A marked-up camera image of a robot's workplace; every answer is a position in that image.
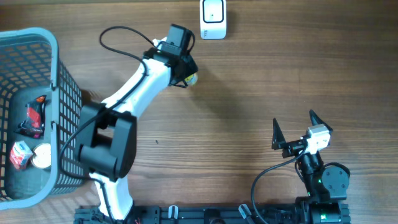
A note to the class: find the yellow small bottle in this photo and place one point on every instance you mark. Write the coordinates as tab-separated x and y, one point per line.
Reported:
191	80

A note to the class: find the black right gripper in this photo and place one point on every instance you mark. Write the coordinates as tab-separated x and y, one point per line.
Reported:
279	142

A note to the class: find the white barcode scanner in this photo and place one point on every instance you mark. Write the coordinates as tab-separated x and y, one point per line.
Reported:
213	19

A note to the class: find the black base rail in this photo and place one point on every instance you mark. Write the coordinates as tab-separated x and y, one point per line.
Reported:
279	213

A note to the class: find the round tin can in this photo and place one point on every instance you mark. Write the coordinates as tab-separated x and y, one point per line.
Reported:
42	156

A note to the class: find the grey plastic basket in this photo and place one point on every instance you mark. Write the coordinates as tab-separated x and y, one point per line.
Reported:
30	67

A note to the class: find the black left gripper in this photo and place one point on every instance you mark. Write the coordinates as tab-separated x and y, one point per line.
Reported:
191	65

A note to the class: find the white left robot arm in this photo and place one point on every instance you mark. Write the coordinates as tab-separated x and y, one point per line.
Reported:
106	139

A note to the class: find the red white small carton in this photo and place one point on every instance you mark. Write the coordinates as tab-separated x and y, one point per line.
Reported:
20	155

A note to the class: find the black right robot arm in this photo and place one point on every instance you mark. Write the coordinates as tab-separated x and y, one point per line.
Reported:
326	184

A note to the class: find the black red snack packet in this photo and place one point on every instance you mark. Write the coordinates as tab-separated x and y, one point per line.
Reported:
34	124

